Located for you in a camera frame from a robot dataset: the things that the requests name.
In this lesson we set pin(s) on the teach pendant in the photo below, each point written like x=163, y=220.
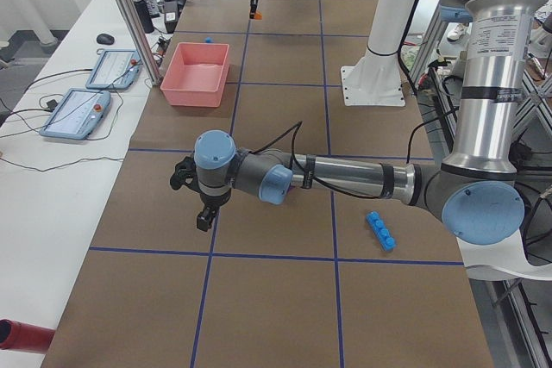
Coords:
x=77, y=115
x=116, y=69

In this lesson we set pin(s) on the black computer mouse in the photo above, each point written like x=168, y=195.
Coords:
x=105, y=39

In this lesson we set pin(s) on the red cylinder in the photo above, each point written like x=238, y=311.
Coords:
x=23, y=337

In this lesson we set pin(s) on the far teach pendant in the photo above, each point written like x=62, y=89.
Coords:
x=116, y=69

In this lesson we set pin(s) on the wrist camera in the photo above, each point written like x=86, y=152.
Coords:
x=185, y=175

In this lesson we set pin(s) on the near teach pendant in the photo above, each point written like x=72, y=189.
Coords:
x=77, y=115

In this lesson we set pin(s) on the black bottle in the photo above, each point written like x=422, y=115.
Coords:
x=144, y=16

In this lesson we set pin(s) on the black power adapter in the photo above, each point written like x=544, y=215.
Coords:
x=171, y=16

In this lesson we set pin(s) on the aluminium frame post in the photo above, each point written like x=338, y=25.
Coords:
x=133, y=23

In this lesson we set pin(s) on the long blue block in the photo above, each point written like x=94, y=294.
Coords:
x=381, y=232

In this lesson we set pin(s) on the white camera stand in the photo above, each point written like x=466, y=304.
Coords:
x=375, y=79

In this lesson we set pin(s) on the pink plastic box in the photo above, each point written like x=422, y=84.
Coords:
x=197, y=75

